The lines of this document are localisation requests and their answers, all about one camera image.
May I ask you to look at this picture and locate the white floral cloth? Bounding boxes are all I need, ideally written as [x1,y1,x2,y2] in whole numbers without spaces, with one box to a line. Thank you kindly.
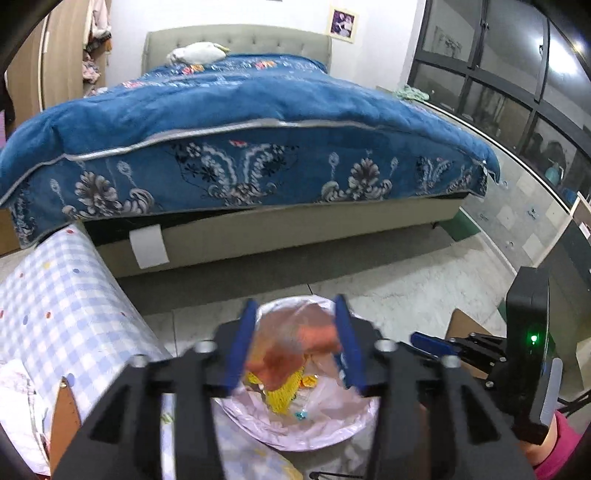
[0,359,52,477]

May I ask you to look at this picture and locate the framed wall picture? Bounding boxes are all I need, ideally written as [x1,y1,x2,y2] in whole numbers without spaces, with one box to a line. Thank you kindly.
[328,5,360,44]

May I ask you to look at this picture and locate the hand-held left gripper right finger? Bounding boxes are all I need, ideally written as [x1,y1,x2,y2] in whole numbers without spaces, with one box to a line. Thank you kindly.
[334,294,539,480]

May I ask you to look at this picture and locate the green cloth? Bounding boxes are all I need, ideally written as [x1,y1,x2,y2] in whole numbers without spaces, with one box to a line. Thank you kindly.
[394,84,431,103]

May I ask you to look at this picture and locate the pale patterned cloth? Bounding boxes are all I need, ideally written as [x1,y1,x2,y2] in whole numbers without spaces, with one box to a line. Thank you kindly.
[159,396,303,480]

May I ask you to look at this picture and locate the beige upholstered bed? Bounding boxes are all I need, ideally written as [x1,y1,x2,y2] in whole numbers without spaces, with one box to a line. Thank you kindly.
[95,23,468,278]

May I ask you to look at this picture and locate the trash bin with pink bag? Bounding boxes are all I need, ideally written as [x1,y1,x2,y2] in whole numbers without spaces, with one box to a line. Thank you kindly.
[211,295,385,454]

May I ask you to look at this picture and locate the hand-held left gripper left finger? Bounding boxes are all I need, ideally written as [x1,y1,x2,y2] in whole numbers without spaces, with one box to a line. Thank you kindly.
[52,298,259,480]

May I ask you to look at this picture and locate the yellow crumpled wrapper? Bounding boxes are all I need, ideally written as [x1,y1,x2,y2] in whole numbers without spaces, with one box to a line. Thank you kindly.
[244,364,320,412]

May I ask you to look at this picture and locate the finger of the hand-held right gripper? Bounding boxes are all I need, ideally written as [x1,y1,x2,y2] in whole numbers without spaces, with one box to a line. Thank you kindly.
[410,331,506,370]

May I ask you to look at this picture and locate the hanging clothes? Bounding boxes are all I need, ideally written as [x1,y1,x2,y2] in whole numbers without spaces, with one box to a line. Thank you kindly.
[82,0,114,96]

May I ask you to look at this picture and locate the light wooden wardrobe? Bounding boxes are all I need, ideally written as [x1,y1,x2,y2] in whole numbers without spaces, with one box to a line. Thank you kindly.
[4,0,112,126]

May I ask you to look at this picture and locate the white pillow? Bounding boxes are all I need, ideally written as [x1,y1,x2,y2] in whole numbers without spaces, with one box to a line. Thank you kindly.
[166,41,230,65]

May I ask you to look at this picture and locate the person's right forearm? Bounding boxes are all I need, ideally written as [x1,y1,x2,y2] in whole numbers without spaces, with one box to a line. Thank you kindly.
[519,410,591,480]

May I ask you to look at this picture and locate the green board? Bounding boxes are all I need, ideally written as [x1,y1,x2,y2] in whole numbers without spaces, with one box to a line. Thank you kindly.
[438,207,484,243]

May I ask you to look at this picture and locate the white bed label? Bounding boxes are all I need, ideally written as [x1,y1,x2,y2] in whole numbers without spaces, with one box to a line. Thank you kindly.
[129,226,170,270]

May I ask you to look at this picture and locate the blue checked tablecloth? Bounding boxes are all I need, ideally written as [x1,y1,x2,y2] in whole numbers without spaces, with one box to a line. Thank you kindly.
[0,222,178,462]

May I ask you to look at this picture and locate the dark framed window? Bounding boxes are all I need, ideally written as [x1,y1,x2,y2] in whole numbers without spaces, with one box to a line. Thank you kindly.
[406,0,591,210]

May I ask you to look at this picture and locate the brown cardboard box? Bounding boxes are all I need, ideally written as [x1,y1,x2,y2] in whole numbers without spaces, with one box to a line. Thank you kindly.
[445,308,509,385]

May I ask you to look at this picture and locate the orange snack wrapper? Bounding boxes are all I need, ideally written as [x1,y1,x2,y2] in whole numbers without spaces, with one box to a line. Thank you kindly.
[248,318,343,389]

